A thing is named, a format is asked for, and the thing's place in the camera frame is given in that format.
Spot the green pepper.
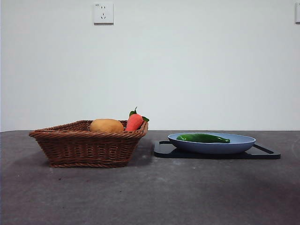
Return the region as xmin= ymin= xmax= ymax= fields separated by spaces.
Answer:
xmin=176 ymin=133 xmax=231 ymax=144

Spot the orange carrot with green leaves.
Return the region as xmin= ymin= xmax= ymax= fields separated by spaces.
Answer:
xmin=125 ymin=106 xmax=150 ymax=132

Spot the dark cutting board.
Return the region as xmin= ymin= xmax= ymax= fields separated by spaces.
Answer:
xmin=153 ymin=140 xmax=281 ymax=160

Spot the yellow-brown potato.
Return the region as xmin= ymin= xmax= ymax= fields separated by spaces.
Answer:
xmin=89 ymin=119 xmax=125 ymax=133

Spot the blue-grey plate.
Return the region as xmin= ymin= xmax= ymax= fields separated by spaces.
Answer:
xmin=167 ymin=132 xmax=257 ymax=155

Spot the brown wicker basket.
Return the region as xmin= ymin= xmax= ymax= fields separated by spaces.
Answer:
xmin=29 ymin=120 xmax=150 ymax=168

